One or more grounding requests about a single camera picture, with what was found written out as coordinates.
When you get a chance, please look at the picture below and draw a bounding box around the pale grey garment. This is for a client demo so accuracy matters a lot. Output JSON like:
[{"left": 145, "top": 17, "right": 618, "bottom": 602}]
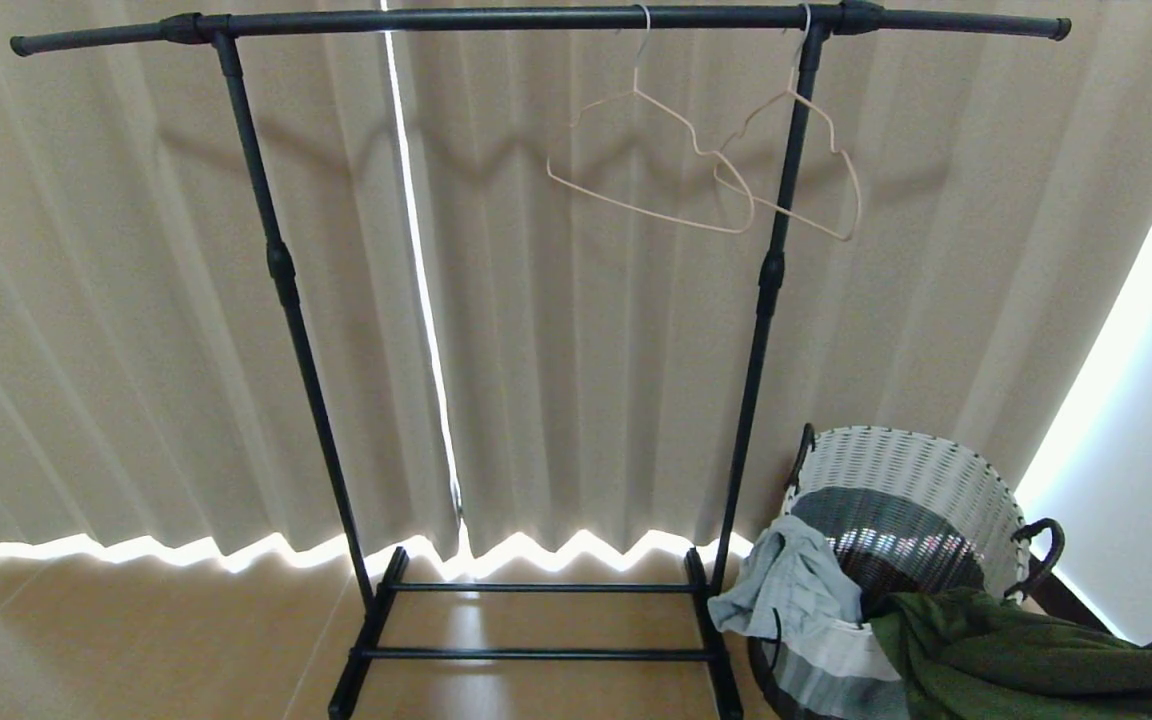
[{"left": 706, "top": 515, "right": 872, "bottom": 646}]

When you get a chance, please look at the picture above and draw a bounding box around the black clothes rack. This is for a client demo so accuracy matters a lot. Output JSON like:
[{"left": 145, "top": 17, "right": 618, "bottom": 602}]
[{"left": 9, "top": 0, "right": 1073, "bottom": 720}]

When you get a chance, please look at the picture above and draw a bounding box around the green printed sleeveless shirt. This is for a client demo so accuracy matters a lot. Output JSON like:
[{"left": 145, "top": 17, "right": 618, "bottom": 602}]
[{"left": 869, "top": 587, "right": 1152, "bottom": 720}]

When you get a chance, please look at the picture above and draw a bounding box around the white laundry basket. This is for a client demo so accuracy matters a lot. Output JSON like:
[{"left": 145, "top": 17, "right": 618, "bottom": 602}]
[{"left": 748, "top": 423, "right": 1067, "bottom": 720}]

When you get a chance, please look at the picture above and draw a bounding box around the beige curtain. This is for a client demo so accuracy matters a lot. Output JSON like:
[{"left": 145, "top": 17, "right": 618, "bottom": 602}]
[{"left": 0, "top": 0, "right": 1152, "bottom": 581}]

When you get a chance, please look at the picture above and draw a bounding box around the pink clothes hanger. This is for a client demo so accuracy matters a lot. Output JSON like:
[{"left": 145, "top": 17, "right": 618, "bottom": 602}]
[
  {"left": 546, "top": 3, "right": 757, "bottom": 236},
  {"left": 714, "top": 3, "right": 863, "bottom": 243}
]

